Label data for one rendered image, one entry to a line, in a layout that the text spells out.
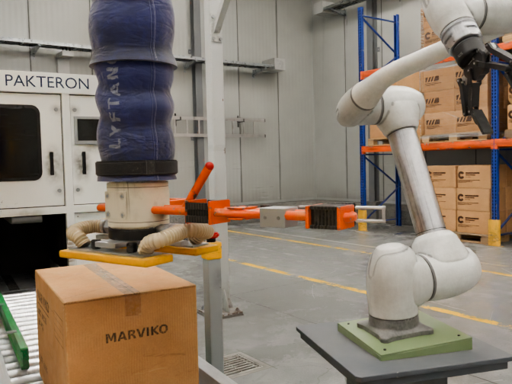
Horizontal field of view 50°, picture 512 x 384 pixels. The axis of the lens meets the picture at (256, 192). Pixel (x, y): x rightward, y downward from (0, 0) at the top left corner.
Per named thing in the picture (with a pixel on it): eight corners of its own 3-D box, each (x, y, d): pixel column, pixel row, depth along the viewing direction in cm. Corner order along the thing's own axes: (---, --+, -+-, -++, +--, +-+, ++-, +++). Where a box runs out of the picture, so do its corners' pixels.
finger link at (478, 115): (472, 110, 135) (470, 111, 136) (484, 132, 132) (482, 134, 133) (481, 109, 136) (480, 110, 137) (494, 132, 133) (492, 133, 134)
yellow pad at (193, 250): (111, 248, 169) (110, 232, 169) (136, 243, 177) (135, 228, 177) (196, 256, 150) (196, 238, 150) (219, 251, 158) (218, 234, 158)
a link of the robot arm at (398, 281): (358, 309, 181) (354, 244, 179) (405, 300, 187) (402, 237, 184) (385, 324, 166) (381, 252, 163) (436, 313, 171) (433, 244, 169)
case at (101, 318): (39, 374, 208) (34, 269, 206) (142, 354, 227) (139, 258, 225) (69, 442, 156) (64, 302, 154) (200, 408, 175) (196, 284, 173)
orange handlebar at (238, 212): (69, 212, 167) (68, 200, 167) (142, 205, 192) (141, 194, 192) (350, 227, 115) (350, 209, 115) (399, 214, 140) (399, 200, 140)
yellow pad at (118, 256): (58, 257, 153) (57, 239, 153) (88, 252, 161) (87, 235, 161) (145, 268, 134) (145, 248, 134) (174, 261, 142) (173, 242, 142)
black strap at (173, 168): (78, 176, 151) (77, 161, 151) (139, 174, 171) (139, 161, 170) (136, 175, 139) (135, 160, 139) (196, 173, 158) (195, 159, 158)
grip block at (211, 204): (182, 223, 139) (182, 200, 139) (207, 220, 148) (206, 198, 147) (208, 225, 135) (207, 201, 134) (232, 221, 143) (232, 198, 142)
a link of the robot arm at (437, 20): (451, 14, 133) (494, 14, 137) (427, -31, 140) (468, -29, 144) (429, 46, 142) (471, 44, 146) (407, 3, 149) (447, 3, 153)
